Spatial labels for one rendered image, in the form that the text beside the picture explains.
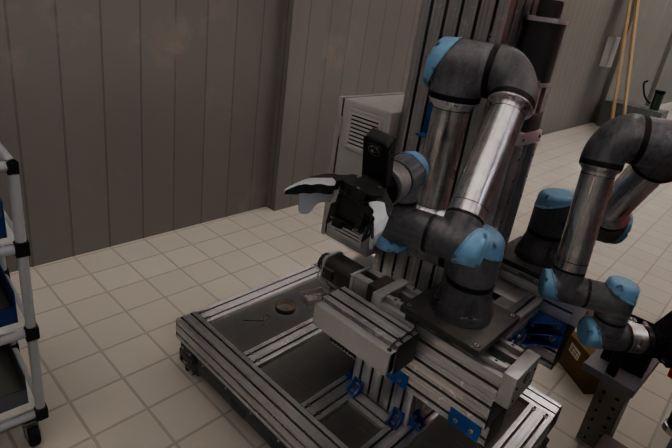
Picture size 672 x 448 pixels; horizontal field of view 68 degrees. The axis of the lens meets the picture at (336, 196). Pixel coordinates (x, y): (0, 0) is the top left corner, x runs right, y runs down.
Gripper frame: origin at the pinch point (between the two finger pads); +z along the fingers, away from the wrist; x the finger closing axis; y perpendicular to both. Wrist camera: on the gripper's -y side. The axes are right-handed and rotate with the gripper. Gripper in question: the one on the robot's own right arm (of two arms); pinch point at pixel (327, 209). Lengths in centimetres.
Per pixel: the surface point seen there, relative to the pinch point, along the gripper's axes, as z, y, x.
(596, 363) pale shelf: -116, 71, -64
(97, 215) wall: -105, 128, 179
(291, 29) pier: -221, 18, 155
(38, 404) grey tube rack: -12, 119, 84
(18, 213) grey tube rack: -13, 52, 94
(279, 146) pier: -221, 96, 145
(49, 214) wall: -82, 123, 186
